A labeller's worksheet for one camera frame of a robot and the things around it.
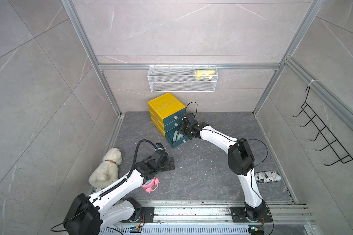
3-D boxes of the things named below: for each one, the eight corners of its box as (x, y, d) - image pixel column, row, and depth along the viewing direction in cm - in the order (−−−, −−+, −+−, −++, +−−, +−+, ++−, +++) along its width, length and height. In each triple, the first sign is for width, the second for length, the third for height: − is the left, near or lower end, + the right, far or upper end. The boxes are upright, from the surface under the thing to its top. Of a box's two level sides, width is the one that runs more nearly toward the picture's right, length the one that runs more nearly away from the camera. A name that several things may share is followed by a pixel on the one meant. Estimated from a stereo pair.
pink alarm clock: (146, 195, 82) (145, 194, 79) (142, 187, 84) (141, 185, 82) (161, 185, 85) (160, 183, 82) (157, 178, 88) (156, 176, 85)
